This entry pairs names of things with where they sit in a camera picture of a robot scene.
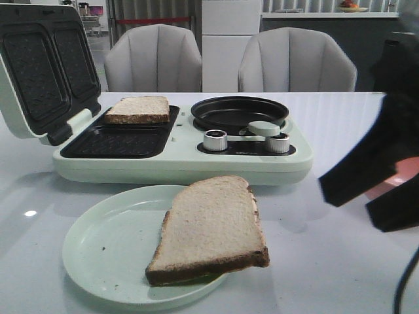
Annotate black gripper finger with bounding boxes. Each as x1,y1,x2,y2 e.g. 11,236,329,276
366,181,418,232

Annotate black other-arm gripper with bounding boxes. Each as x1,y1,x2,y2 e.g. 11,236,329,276
319,1,418,207

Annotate pink bowl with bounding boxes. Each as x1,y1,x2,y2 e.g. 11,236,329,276
365,157,418,200

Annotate bread slice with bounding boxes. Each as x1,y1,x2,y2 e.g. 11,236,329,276
103,96,170,124
145,175,270,286

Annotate green breakfast maker lid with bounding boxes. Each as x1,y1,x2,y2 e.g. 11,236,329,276
1,4,101,146

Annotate right silver control knob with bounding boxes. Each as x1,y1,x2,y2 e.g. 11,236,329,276
264,133,291,154

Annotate silver control knob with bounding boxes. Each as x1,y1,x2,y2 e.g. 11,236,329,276
202,130,228,152
264,133,291,154

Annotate grey kitchen counter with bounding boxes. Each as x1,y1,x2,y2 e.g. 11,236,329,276
256,13,405,92

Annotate right grey upholstered chair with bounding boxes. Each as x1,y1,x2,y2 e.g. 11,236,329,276
238,27,357,92

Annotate grey upholstered chair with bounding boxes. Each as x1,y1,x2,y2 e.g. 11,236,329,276
104,24,202,92
238,27,357,92

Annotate black round frying pan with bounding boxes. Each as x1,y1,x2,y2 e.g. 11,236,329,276
191,96,289,136

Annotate left silver control knob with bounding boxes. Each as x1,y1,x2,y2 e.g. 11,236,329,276
202,130,228,152

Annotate fruit plate on counter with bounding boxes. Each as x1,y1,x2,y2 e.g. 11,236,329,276
337,0,368,13

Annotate white refrigerator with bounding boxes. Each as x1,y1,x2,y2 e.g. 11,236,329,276
202,1,263,92

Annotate left grey upholstered chair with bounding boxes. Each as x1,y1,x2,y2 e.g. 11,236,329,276
104,24,202,92

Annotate light green round plate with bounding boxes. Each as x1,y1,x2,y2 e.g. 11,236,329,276
62,185,227,311

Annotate black cable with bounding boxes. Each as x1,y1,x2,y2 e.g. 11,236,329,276
393,243,419,314

